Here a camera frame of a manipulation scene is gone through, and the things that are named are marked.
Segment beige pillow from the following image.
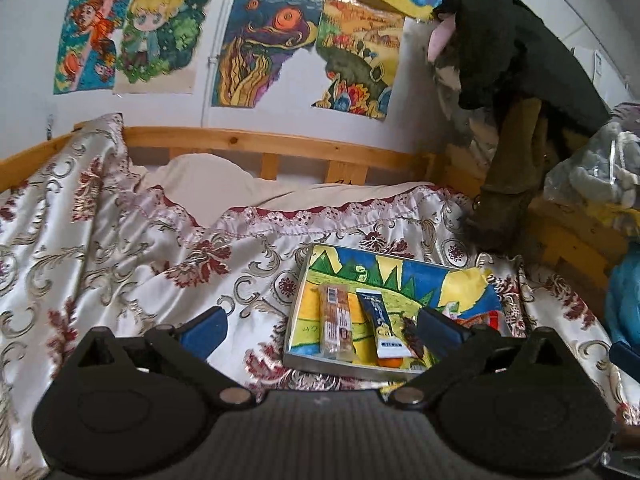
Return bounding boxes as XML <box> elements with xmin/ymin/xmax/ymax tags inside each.
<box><xmin>134</xmin><ymin>153</ymin><xmax>437</xmax><ymax>212</ymax></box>

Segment green-clad figure wall poster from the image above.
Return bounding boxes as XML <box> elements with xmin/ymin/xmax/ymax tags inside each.
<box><xmin>113</xmin><ymin>0</ymin><xmax>214</xmax><ymax>96</ymax></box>

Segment small red snack packet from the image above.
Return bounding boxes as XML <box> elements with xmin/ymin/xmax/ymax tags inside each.
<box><xmin>450</xmin><ymin>305</ymin><xmax>504</xmax><ymax>334</ymax></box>

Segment wooden bed frame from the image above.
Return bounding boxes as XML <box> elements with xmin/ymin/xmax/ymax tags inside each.
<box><xmin>0</xmin><ymin>125</ymin><xmax>617</xmax><ymax>302</ymax></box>

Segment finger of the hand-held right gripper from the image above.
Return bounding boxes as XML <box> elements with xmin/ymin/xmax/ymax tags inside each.
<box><xmin>608</xmin><ymin>341</ymin><xmax>640</xmax><ymax>377</ymax></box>

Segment blue bag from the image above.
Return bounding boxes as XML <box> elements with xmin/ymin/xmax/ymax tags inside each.
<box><xmin>604</xmin><ymin>249</ymin><xmax>640</xmax><ymax>343</ymax></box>

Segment floral satin blanket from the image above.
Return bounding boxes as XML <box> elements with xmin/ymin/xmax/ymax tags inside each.
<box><xmin>0</xmin><ymin>112</ymin><xmax>632</xmax><ymax>480</ymax></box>

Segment brown trousers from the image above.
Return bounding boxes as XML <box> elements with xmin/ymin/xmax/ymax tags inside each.
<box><xmin>464</xmin><ymin>96</ymin><xmax>572</xmax><ymax>255</ymax></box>

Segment black garment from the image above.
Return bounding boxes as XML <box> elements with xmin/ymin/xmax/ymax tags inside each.
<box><xmin>432</xmin><ymin>0</ymin><xmax>612</xmax><ymax>134</ymax></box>

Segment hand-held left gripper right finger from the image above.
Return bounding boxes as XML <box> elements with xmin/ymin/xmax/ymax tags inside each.
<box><xmin>387</xmin><ymin>307</ymin><xmax>577</xmax><ymax>408</ymax></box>

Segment shallow box with crayon drawing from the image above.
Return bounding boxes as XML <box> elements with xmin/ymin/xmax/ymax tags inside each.
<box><xmin>283</xmin><ymin>242</ymin><xmax>527</xmax><ymax>382</ymax></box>

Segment blue and white snack packet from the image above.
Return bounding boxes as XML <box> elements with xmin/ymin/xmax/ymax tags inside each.
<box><xmin>355</xmin><ymin>289</ymin><xmax>407</xmax><ymax>360</ymax></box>

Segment clear packet of brown bars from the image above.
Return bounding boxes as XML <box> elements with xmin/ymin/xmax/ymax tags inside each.
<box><xmin>319</xmin><ymin>283</ymin><xmax>357</xmax><ymax>364</ymax></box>

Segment clear plastic bag of clothes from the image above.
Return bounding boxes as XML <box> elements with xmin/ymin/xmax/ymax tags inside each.
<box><xmin>544</xmin><ymin>102</ymin><xmax>640</xmax><ymax>237</ymax></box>

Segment white wall conduit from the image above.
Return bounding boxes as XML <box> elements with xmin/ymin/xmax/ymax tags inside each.
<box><xmin>201</xmin><ymin>0</ymin><xmax>237</xmax><ymax>129</ymax></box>

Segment swirly night sky wall poster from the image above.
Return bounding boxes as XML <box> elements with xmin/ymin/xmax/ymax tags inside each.
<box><xmin>211</xmin><ymin>0</ymin><xmax>326</xmax><ymax>110</ymax></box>

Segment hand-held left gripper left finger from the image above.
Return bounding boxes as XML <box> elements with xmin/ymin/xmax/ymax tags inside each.
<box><xmin>74</xmin><ymin>306</ymin><xmax>254</xmax><ymax>407</ymax></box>

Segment yellow landscape wall poster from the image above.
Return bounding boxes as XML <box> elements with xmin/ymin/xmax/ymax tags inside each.
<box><xmin>311</xmin><ymin>0</ymin><xmax>407</xmax><ymax>122</ymax></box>

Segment grey patterned cloth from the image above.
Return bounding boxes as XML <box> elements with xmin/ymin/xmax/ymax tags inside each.
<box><xmin>434</xmin><ymin>52</ymin><xmax>502</xmax><ymax>162</ymax></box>

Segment pink cloth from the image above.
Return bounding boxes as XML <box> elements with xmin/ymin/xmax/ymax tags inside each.
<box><xmin>426</xmin><ymin>19</ymin><xmax>459</xmax><ymax>59</ymax></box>

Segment orange-haired figure wall poster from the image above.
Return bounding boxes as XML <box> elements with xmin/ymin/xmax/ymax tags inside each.
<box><xmin>53</xmin><ymin>0</ymin><xmax>132</xmax><ymax>96</ymax></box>

